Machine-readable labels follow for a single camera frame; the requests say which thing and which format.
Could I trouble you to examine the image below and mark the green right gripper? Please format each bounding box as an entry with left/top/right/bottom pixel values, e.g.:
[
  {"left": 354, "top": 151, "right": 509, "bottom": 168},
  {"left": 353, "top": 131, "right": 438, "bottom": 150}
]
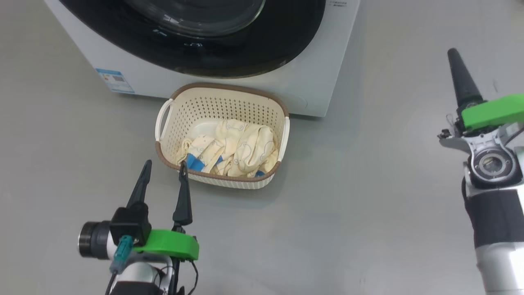
[{"left": 437, "top": 48, "right": 524, "bottom": 154}]

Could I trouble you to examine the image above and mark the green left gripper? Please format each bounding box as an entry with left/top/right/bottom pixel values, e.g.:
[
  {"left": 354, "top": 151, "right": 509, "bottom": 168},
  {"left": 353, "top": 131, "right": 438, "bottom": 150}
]
[{"left": 126, "top": 160, "right": 200, "bottom": 261}]

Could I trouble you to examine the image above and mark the cream garment with blue print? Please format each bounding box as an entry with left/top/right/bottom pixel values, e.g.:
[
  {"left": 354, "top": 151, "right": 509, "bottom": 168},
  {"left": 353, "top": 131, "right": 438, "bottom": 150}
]
[{"left": 175, "top": 119, "right": 279, "bottom": 178}]

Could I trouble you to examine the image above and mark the round black glass washer door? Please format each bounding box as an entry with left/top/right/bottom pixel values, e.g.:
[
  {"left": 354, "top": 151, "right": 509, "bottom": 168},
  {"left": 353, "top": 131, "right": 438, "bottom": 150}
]
[{"left": 59, "top": 0, "right": 327, "bottom": 78}]

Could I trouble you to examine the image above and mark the cream perforated basket brown rim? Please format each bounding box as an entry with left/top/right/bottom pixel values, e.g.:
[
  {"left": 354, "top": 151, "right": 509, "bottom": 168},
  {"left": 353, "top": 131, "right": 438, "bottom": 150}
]
[{"left": 155, "top": 82, "right": 291, "bottom": 190}]

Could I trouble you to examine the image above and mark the white front-load washing machine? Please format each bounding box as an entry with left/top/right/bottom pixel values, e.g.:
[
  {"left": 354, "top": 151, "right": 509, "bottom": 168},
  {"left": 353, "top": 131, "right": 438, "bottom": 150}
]
[{"left": 44, "top": 0, "right": 361, "bottom": 118}]

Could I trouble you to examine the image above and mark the blue energy label sticker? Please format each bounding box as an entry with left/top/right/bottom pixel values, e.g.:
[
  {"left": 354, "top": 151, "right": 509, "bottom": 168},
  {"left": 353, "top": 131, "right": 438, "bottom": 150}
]
[{"left": 95, "top": 68, "right": 135, "bottom": 94}]

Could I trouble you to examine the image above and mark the left camera cable teal plug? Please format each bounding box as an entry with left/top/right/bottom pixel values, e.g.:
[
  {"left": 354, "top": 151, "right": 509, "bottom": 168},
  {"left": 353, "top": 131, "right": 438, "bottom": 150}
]
[{"left": 106, "top": 236, "right": 134, "bottom": 295}]

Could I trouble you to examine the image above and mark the thin black cable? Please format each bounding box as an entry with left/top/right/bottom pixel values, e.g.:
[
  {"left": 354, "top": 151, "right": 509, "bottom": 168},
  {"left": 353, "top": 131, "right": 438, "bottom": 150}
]
[{"left": 172, "top": 258, "right": 199, "bottom": 295}]

